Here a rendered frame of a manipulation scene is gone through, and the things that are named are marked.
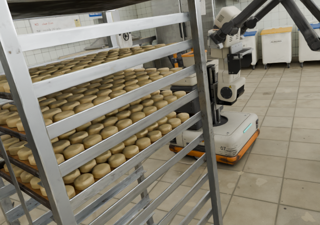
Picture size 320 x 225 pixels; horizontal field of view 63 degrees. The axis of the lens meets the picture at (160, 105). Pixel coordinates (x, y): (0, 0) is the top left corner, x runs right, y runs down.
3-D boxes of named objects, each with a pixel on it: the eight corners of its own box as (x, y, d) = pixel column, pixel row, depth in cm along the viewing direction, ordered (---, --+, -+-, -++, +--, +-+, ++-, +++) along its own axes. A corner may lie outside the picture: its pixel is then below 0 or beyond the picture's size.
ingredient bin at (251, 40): (229, 72, 551) (226, 34, 528) (235, 65, 604) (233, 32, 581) (256, 70, 526) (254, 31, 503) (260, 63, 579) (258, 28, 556)
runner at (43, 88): (190, 46, 95) (189, 38, 94) (197, 46, 93) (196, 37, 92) (9, 104, 49) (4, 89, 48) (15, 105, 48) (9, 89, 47)
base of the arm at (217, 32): (215, 33, 196) (208, 35, 187) (223, 25, 191) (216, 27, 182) (223, 42, 195) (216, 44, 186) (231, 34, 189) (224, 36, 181)
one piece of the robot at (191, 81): (175, 139, 243) (161, 50, 217) (203, 118, 282) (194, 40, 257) (207, 145, 222) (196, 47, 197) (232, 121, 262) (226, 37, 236)
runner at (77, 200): (198, 115, 103) (197, 108, 102) (205, 115, 101) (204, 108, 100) (49, 218, 57) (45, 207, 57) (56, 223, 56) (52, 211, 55)
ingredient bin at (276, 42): (261, 70, 520) (259, 31, 497) (265, 63, 572) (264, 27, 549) (291, 68, 493) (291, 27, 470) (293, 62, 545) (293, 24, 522)
